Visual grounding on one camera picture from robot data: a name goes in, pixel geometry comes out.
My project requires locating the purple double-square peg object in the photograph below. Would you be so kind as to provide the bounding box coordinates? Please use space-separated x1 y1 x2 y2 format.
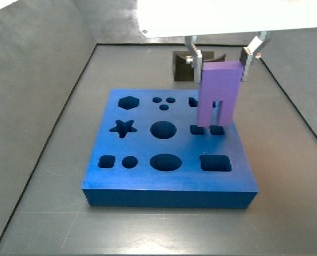
196 61 243 127

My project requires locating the blue foam shape-sorting board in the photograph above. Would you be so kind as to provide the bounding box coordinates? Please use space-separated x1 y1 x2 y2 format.
82 89 258 208

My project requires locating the dark curved holder block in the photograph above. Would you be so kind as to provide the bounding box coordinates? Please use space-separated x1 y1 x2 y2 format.
172 51 226 82

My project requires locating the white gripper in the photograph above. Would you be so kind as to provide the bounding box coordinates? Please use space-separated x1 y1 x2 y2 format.
136 0 317 84

